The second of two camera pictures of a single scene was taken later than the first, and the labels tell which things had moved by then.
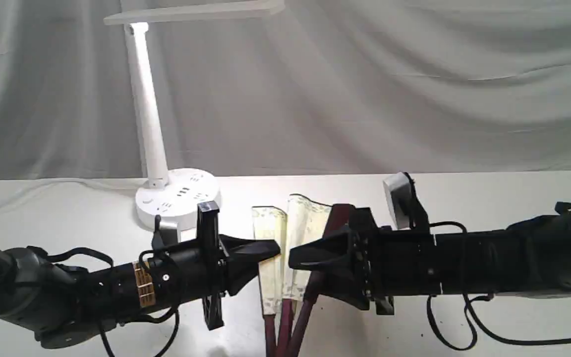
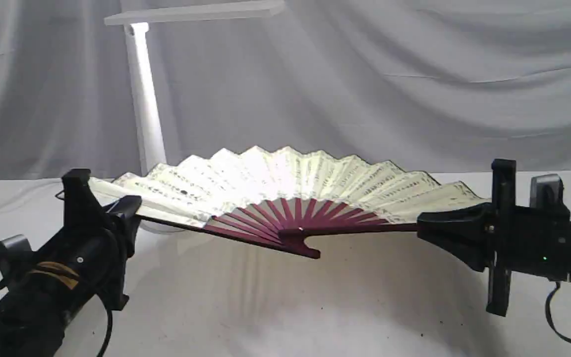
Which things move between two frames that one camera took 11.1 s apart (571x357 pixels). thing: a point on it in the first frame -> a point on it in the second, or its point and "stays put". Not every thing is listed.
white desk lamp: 171,197 stays put
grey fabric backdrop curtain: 326,87 stays put
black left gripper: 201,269 -> 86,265
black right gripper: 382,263 -> 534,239
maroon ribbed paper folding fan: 286,292 -> 280,196
